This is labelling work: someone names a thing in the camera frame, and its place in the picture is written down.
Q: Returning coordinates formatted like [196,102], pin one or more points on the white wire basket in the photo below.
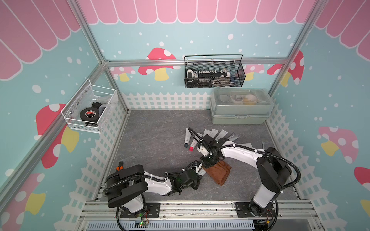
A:
[89,95]

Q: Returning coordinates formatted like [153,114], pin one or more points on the white dark cap toothpaste tube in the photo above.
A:
[187,138]

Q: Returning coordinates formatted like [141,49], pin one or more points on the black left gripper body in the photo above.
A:
[194,185]

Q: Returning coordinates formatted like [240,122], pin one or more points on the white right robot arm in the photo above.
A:
[276,173]

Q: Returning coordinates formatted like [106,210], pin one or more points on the brown cloth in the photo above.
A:
[219,172]

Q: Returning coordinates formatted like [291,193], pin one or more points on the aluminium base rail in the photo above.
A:
[201,216]

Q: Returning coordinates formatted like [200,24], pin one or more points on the silver purple Protetix toothpaste tube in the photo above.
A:
[233,137]

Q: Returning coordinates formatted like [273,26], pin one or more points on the white R&O purple cap tube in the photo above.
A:
[206,132]

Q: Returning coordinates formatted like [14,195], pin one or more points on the black tape roll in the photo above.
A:
[90,115]

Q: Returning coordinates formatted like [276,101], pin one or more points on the white pink cap toothpaste tube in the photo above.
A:
[194,144]

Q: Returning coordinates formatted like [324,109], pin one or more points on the white green cap toothpaste tube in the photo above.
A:
[214,133]

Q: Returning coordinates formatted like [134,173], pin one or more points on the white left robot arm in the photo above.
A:
[126,187]

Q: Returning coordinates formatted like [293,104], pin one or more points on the white R&O tube red scribble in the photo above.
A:
[221,134]

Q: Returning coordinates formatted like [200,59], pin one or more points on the black wire mesh basket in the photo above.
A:
[214,71]

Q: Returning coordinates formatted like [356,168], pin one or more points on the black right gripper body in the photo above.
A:
[208,160]

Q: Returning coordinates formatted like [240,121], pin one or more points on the orange black pliers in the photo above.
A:
[120,166]

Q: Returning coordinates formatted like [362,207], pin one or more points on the green plastic storage box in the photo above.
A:
[240,106]

